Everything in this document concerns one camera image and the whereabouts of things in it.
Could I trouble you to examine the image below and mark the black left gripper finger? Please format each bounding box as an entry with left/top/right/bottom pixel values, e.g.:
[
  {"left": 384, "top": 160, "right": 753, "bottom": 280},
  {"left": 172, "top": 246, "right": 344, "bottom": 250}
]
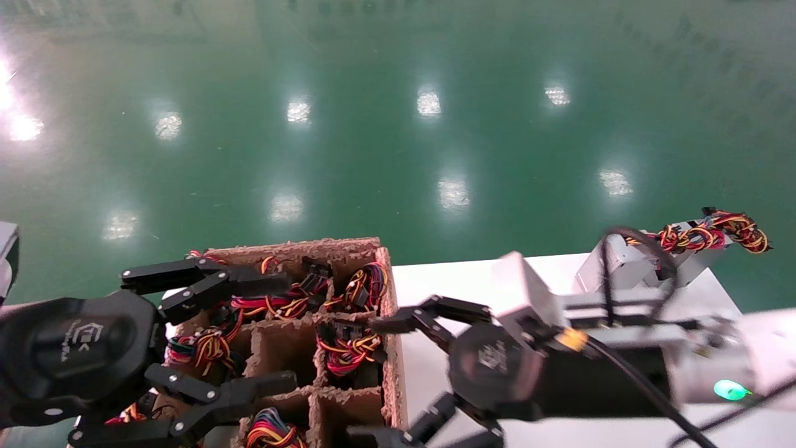
[{"left": 121, "top": 256, "right": 293, "bottom": 324}]

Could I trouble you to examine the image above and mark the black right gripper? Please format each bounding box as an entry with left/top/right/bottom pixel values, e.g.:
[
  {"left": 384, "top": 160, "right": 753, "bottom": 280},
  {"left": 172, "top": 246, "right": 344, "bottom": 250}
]
[{"left": 345, "top": 294, "right": 675, "bottom": 448}]

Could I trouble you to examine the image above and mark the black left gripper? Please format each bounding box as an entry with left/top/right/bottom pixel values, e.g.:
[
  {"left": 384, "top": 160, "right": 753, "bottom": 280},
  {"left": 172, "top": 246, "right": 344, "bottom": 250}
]
[{"left": 0, "top": 289, "right": 299, "bottom": 448}]

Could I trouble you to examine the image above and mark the brown cardboard divider box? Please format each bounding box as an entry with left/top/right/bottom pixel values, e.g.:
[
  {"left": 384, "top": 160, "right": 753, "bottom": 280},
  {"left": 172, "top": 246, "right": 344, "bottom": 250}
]
[{"left": 159, "top": 236, "right": 408, "bottom": 448}]

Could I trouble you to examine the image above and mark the colourful wire bundle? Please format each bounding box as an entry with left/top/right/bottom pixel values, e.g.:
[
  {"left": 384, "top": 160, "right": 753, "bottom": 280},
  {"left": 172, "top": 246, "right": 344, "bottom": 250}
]
[{"left": 325, "top": 261, "right": 391, "bottom": 313}]

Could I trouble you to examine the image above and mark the black camera cable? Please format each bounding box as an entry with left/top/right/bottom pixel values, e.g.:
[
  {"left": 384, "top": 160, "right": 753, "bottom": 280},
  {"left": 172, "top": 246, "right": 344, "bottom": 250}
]
[{"left": 585, "top": 225, "right": 719, "bottom": 448}]

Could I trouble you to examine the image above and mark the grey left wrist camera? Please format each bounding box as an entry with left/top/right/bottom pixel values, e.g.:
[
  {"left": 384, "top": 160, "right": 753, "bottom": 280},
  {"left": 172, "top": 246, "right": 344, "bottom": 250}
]
[{"left": 0, "top": 221, "right": 21, "bottom": 306}]

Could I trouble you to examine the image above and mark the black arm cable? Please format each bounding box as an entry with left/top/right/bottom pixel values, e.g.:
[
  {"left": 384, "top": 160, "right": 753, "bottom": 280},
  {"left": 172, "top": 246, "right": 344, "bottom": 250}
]
[{"left": 669, "top": 376, "right": 796, "bottom": 448}]

